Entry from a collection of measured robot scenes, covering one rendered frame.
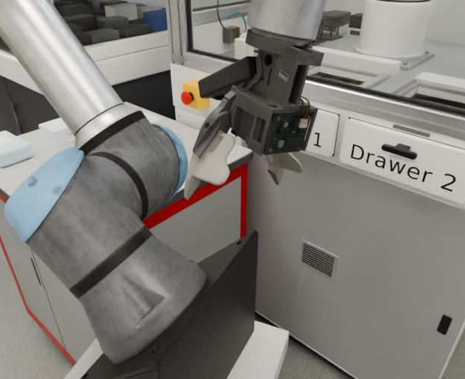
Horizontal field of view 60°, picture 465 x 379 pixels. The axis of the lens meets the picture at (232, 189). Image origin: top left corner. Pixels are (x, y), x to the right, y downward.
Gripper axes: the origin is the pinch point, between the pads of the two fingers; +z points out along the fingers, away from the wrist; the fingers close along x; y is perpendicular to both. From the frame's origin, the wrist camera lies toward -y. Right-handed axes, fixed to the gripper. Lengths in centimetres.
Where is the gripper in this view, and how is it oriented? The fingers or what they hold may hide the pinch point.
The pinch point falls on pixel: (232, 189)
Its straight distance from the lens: 53.7
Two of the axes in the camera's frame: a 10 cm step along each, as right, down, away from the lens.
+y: 5.7, 4.8, -6.7
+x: 8.0, -1.3, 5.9
